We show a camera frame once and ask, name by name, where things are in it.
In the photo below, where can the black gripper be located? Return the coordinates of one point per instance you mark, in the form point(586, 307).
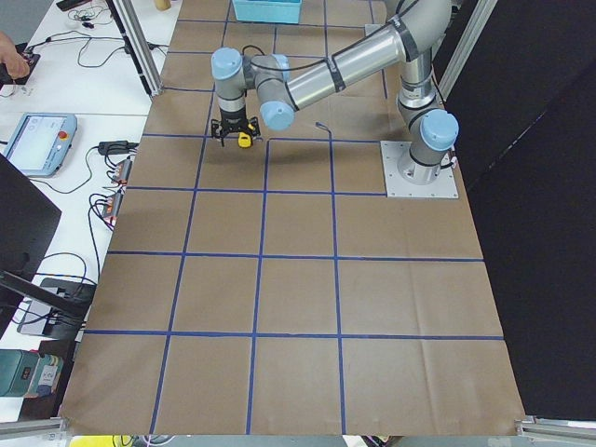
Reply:
point(231, 118)

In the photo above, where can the yellow beetle toy car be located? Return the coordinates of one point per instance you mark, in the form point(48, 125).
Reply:
point(244, 140)

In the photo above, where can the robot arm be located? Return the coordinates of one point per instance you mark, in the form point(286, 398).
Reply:
point(255, 90)

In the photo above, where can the person hand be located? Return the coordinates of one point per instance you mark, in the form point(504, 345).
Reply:
point(17, 67)

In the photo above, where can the light blue plastic bin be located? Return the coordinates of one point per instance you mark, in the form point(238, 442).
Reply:
point(285, 12)

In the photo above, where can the orange grey adapter box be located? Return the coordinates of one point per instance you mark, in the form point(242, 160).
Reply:
point(121, 173)

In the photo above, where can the black power brick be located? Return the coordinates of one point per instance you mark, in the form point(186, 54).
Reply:
point(113, 148)

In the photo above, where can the wooden cylinder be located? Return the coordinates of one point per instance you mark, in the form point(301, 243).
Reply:
point(162, 5)

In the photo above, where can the teach pendant tablet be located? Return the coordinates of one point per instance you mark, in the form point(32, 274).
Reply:
point(40, 143)

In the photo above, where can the black monitor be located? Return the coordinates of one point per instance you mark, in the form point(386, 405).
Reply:
point(29, 221)

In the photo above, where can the green device box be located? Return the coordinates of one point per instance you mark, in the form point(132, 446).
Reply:
point(28, 374)

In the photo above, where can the aluminium frame post left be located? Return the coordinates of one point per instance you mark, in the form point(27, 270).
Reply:
point(128, 25)

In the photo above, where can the aluminium frame post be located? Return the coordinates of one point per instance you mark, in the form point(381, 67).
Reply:
point(471, 34)
point(128, 25)

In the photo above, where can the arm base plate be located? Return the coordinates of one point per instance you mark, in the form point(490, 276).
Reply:
point(404, 178)

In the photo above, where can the aluminium frame post right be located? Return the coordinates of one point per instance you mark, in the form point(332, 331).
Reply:
point(471, 34)

